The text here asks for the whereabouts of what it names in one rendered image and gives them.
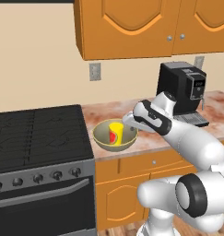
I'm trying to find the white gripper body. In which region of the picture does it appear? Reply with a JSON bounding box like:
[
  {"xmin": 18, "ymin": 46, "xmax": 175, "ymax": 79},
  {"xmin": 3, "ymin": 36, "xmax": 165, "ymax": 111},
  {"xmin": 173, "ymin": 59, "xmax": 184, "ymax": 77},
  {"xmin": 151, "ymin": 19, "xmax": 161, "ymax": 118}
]
[{"xmin": 122, "ymin": 112, "xmax": 157, "ymax": 134}]

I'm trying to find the yellow and red cup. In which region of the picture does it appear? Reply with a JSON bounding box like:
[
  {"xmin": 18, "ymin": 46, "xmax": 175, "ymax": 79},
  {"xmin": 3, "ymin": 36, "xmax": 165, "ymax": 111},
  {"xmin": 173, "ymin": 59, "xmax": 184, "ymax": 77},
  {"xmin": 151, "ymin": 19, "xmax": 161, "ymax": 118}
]
[{"xmin": 108, "ymin": 122, "xmax": 124, "ymax": 146}]

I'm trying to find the orange drawer front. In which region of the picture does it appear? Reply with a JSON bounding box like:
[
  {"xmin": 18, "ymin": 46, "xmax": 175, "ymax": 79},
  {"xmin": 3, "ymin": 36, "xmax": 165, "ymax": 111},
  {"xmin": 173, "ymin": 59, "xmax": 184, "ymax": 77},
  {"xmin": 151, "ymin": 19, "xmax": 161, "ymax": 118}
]
[{"xmin": 118, "ymin": 148, "xmax": 189, "ymax": 177}]

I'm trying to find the black coffee machine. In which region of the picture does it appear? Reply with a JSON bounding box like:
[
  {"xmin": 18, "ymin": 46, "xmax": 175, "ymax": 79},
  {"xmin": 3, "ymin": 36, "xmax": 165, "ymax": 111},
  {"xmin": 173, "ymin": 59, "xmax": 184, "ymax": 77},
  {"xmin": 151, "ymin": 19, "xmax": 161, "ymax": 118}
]
[{"xmin": 156, "ymin": 61, "xmax": 210, "ymax": 128}]

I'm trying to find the orange base cupboard door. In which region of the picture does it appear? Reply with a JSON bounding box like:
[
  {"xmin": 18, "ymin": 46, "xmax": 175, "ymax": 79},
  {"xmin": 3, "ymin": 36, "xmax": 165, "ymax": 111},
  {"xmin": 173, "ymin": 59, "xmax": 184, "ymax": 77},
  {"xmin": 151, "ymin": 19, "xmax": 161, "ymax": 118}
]
[{"xmin": 95, "ymin": 172, "xmax": 151, "ymax": 232}]

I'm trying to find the black stove with oven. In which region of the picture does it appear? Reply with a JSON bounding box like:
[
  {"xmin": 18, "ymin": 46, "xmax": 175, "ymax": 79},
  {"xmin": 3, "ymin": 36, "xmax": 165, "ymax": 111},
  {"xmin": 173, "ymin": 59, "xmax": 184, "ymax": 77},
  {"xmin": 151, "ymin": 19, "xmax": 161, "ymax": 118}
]
[{"xmin": 0, "ymin": 104, "xmax": 97, "ymax": 236}]

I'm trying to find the grey wall socket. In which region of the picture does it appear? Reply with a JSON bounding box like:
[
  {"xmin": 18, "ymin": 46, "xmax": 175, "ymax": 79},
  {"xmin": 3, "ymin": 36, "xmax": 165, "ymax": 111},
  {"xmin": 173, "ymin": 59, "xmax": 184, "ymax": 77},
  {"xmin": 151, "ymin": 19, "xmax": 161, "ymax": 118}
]
[
  {"xmin": 194, "ymin": 55, "xmax": 206, "ymax": 70},
  {"xmin": 88, "ymin": 62, "xmax": 102, "ymax": 82}
]

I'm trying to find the orange wall cupboard door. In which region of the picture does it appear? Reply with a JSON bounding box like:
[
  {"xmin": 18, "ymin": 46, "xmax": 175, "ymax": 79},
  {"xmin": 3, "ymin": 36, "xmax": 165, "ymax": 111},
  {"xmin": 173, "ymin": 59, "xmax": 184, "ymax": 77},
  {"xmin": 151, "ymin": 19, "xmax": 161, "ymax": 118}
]
[
  {"xmin": 80, "ymin": 0, "xmax": 179, "ymax": 61},
  {"xmin": 172, "ymin": 0, "xmax": 224, "ymax": 55}
]

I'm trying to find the grey oven door handle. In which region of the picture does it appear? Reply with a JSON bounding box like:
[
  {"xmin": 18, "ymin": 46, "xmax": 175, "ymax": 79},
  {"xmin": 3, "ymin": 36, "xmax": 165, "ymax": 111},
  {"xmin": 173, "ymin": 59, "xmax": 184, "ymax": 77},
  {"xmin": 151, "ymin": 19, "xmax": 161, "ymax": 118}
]
[{"xmin": 0, "ymin": 178, "xmax": 91, "ymax": 210}]

